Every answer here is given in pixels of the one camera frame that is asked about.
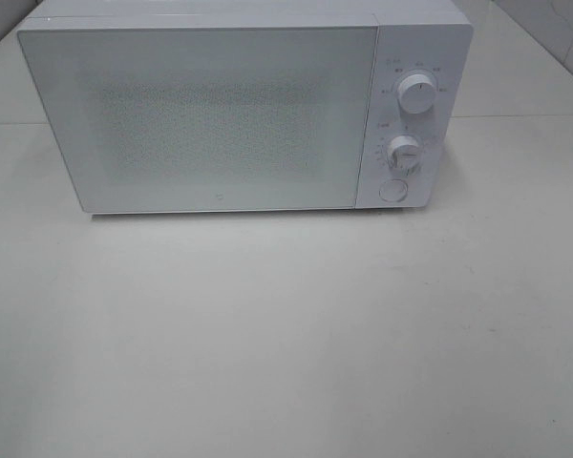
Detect round white door button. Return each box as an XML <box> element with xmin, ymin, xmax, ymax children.
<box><xmin>378</xmin><ymin>179</ymin><xmax>408</xmax><ymax>203</ymax></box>

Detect white timer knob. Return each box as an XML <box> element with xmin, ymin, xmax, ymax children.
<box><xmin>387</xmin><ymin>135</ymin><xmax>423</xmax><ymax>170</ymax></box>

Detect white microwave door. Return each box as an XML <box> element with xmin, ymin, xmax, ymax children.
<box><xmin>19</xmin><ymin>28</ymin><xmax>377</xmax><ymax>214</ymax></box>

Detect white microwave oven body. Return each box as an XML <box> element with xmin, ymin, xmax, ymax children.
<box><xmin>17</xmin><ymin>1</ymin><xmax>474</xmax><ymax>213</ymax></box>

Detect upper white power knob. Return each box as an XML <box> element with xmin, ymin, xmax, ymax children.
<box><xmin>394</xmin><ymin>70</ymin><xmax>438</xmax><ymax>115</ymax></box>

